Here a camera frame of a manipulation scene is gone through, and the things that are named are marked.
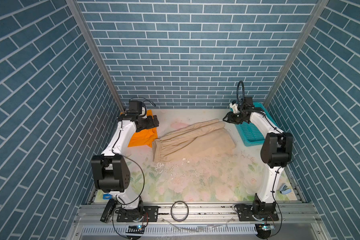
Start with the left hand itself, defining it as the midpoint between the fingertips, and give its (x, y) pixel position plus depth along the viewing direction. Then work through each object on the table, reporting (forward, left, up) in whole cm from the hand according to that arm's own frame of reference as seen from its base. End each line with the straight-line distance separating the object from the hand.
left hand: (153, 122), depth 88 cm
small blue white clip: (-35, -73, -16) cm, 83 cm away
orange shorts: (+2, +8, -17) cm, 19 cm away
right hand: (+8, -46, -5) cm, 47 cm away
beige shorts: (-2, -35, -15) cm, 38 cm away
